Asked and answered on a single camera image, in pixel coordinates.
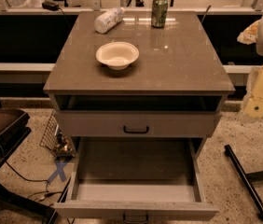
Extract black floor cable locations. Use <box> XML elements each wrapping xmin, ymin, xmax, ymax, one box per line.
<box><xmin>4</xmin><ymin>161</ymin><xmax>64</xmax><ymax>203</ymax></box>

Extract white plastic bottle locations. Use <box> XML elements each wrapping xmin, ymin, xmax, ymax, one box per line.
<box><xmin>94</xmin><ymin>7</ymin><xmax>125</xmax><ymax>34</ymax></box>

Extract wire mesh basket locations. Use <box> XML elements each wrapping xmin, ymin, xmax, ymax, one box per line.
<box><xmin>39</xmin><ymin>113</ymin><xmax>75</xmax><ymax>158</ymax></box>

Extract green soda can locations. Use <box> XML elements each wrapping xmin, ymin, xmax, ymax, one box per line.
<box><xmin>151</xmin><ymin>0</ymin><xmax>168</xmax><ymax>28</ymax></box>

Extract black metal stand leg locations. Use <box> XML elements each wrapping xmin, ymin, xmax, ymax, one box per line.
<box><xmin>225</xmin><ymin>145</ymin><xmax>263</xmax><ymax>221</ymax></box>

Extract grey drawer cabinet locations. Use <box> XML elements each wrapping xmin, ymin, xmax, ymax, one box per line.
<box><xmin>43</xmin><ymin>10</ymin><xmax>236</xmax><ymax>224</ymax></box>

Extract white paper bowl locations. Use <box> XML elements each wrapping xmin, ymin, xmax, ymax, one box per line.
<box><xmin>96</xmin><ymin>42</ymin><xmax>139</xmax><ymax>70</ymax></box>

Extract black power adapter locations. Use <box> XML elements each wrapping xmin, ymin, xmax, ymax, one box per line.
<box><xmin>42</xmin><ymin>1</ymin><xmax>59</xmax><ymax>11</ymax></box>

